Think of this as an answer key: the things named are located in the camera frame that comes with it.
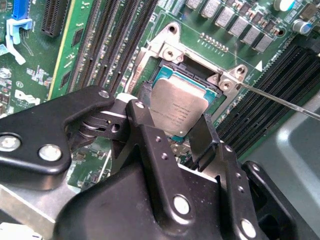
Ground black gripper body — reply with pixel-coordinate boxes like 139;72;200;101
53;162;237;240

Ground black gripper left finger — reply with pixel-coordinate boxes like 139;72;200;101
0;81;196;225

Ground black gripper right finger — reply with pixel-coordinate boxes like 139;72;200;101
187;113;311;240

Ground silver CPU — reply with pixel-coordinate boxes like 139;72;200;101
149;65;219;144

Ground metal locking lever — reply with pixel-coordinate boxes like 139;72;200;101
97;149;113;182
218;71;320;119

